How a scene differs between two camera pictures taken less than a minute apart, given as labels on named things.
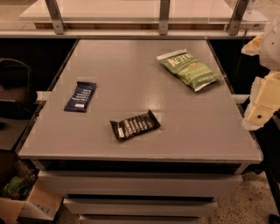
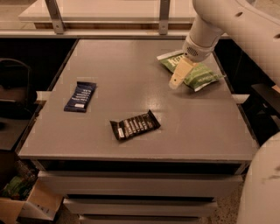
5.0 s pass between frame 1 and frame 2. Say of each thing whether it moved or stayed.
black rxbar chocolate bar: stayed
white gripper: moved
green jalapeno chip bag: stayed
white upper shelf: stayed
